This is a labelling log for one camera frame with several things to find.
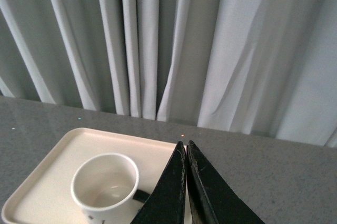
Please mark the grey-white pleated curtain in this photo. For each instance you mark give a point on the grey-white pleated curtain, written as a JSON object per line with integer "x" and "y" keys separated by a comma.
{"x": 259, "y": 67}

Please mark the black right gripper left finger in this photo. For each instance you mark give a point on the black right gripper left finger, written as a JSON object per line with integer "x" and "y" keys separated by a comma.
{"x": 166, "y": 204}

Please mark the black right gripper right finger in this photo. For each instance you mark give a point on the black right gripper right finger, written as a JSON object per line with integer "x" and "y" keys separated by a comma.
{"x": 211, "y": 198}

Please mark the beige rectangular plastic tray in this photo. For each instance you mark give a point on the beige rectangular plastic tray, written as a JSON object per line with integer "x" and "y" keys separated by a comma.
{"x": 45, "y": 195}

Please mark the white mug with black handle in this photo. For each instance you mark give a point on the white mug with black handle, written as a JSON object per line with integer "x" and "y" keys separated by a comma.
{"x": 106, "y": 189}

